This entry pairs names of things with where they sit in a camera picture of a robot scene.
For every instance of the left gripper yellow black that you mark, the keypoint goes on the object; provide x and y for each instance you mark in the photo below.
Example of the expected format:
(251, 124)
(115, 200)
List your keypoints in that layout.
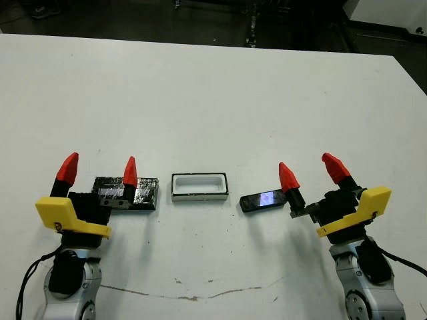
(86, 213)

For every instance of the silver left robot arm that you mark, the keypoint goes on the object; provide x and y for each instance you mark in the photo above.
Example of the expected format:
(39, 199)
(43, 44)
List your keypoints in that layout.
(86, 283)

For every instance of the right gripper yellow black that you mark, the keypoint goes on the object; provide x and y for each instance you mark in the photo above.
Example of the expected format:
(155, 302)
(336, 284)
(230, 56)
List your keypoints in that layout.
(337, 210)

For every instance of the white camera box base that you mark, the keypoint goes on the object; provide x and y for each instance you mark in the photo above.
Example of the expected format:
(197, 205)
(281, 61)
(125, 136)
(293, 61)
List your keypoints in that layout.
(200, 195)

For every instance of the black glossy box lid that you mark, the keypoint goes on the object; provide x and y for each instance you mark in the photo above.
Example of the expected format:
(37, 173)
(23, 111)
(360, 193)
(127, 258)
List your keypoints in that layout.
(146, 191)

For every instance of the metal pole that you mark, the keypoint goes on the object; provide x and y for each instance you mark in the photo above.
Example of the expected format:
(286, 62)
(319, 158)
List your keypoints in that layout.
(251, 30)

